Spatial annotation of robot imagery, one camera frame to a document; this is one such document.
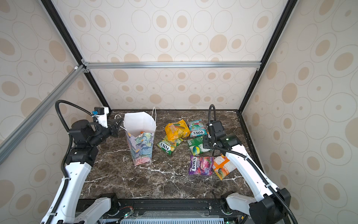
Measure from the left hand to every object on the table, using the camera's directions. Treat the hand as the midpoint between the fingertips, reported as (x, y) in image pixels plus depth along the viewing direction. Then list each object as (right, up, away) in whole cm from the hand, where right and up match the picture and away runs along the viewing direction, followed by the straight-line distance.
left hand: (124, 117), depth 68 cm
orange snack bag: (0, -9, +29) cm, 30 cm away
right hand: (+43, -13, +11) cm, 46 cm away
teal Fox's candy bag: (+39, -7, +37) cm, 55 cm away
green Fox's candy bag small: (+19, -19, +27) cm, 38 cm away
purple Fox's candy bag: (+40, -29, +18) cm, 52 cm away
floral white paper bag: (0, -6, +25) cm, 26 cm away
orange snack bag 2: (+53, -29, +18) cm, 63 cm away
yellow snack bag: (+24, -8, +30) cm, 40 cm away
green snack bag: (+38, -19, +27) cm, 50 cm away
